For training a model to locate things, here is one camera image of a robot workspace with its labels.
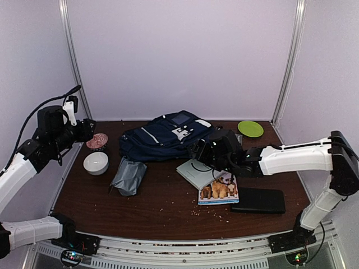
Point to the dog cover book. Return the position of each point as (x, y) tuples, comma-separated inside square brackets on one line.
[(221, 191)]

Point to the right metal frame post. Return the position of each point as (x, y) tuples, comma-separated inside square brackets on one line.
[(294, 49)]

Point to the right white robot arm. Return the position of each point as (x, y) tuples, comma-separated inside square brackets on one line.
[(332, 154)]

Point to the white ceramic bowl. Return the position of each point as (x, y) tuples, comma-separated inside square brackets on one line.
[(96, 163)]

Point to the grey pencil pouch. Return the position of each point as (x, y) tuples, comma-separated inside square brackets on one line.
[(128, 177)]

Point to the red patterned bowl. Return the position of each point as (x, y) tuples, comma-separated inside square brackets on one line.
[(98, 142)]

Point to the navy blue backpack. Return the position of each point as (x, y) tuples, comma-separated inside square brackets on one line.
[(164, 138)]

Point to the white grey book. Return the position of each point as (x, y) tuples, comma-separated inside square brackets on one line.
[(198, 174)]

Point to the metal frame post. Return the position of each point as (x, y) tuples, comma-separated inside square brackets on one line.
[(65, 17), (294, 49)]

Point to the green plate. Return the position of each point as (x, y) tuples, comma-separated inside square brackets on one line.
[(250, 129)]

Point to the black leather case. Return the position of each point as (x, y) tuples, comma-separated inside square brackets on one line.
[(259, 201)]

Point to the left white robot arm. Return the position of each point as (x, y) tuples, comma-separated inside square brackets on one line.
[(30, 159)]

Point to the left metal frame post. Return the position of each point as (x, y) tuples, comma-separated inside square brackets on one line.
[(65, 17)]

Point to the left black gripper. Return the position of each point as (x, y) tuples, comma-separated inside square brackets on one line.
[(84, 136)]

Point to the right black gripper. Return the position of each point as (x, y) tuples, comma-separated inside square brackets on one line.
[(197, 145)]

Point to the front aluminium rail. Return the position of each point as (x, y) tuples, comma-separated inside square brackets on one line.
[(245, 252)]

